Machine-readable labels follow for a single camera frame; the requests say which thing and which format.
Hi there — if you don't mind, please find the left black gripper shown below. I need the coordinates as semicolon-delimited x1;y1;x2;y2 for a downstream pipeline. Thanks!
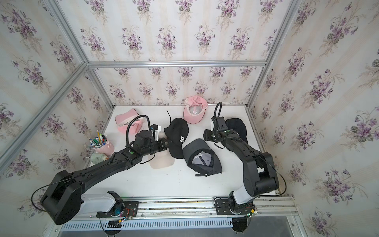
141;138;173;157

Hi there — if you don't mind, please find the beige baseball cap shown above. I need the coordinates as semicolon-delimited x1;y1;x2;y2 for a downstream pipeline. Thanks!
148;150;175;169

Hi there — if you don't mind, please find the black cap white letter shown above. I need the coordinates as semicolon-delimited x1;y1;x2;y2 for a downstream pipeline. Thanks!
226;118;248;143

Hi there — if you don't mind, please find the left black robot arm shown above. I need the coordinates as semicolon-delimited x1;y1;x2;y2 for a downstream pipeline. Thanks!
39;115;172;225

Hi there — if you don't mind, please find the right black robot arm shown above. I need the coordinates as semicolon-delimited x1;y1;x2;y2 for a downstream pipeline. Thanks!
203;102;283;214

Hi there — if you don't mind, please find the dark grey baseball cap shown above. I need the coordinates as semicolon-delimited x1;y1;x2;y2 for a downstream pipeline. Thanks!
183;139;223;177

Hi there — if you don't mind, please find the pink cap left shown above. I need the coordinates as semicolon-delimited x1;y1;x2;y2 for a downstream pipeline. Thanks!
115;109;143;135

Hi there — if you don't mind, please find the pink pen holder cup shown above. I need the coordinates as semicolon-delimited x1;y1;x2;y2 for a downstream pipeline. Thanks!
89;131;115;158

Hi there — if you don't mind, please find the small green white bottle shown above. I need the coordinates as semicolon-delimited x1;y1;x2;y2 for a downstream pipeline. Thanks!
90;153;109;165

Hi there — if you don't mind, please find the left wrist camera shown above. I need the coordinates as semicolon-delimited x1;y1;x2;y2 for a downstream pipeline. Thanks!
150;124;161;141

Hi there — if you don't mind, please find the pink cap back wall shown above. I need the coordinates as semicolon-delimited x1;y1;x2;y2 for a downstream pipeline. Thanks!
184;95;208;124

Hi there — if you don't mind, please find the aluminium mounting rail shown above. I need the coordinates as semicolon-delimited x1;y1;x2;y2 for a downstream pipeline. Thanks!
70;194;299;221

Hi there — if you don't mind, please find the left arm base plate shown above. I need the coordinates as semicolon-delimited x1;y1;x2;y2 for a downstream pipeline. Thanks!
96;201;139;219

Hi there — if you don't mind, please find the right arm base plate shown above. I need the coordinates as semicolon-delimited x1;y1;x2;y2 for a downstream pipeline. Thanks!
213;197;257;216

